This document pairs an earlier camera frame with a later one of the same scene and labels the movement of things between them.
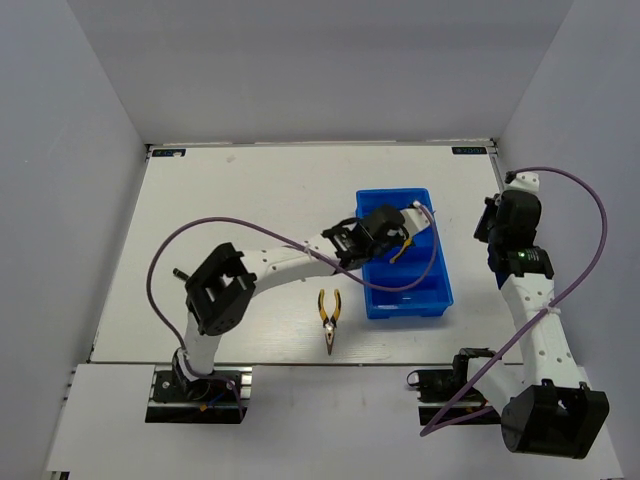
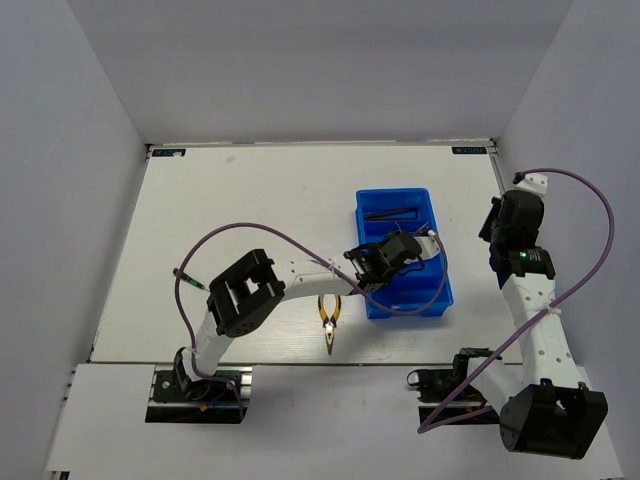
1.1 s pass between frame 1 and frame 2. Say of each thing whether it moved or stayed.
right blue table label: stayed
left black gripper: moved
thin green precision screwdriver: stayed
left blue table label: stayed
